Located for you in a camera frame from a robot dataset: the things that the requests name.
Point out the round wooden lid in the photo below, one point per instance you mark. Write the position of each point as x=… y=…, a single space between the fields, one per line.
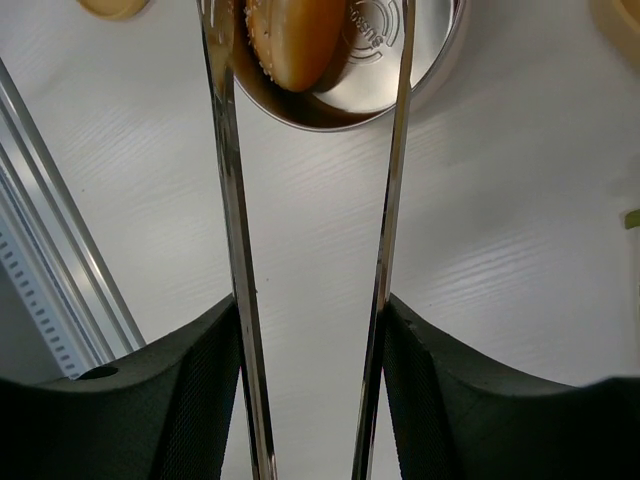
x=113 y=10

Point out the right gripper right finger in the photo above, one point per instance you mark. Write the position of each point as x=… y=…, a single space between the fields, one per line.
x=459 y=414

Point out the sesame bread bun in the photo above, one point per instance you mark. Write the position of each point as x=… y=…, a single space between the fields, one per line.
x=294 y=41

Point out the round steel bowl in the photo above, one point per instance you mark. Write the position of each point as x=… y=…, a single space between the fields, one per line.
x=360 y=84

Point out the metal food tongs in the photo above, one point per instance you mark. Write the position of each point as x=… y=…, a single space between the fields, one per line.
x=218 y=25

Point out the bamboo mat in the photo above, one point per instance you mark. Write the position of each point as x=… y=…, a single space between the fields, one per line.
x=631 y=219

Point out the orange oval lunch box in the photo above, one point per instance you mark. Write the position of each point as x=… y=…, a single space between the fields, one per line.
x=618 y=22

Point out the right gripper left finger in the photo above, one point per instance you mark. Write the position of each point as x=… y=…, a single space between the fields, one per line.
x=161 y=412

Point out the aluminium rail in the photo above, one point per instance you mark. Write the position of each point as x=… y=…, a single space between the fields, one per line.
x=38 y=206

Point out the perforated cable tray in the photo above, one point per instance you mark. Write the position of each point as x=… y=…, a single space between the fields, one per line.
x=35 y=345

